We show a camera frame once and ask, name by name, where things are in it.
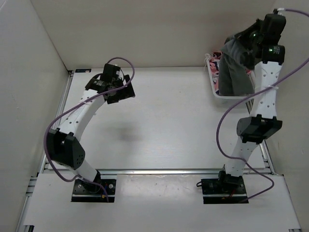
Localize pink patterned shorts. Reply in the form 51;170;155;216
209;51;222;93

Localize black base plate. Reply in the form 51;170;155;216
196;178;249;204
71;179;116;203

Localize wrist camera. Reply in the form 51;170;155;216
100;63;121;82
261;14;286;41

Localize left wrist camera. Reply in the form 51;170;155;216
100;63;121;82

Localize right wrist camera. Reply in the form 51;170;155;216
261;14;286;41

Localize grey shorts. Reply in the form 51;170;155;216
218;36;254;96

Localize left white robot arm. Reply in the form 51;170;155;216
43;72;135;193

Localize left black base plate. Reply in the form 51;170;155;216
71;179;116;203

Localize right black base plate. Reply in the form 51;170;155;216
196;178;249;204

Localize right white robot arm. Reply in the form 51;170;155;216
217;15;286;193

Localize white plastic basket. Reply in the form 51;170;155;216
204;53;247;108

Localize black corner label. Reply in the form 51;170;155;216
75;69;92;73

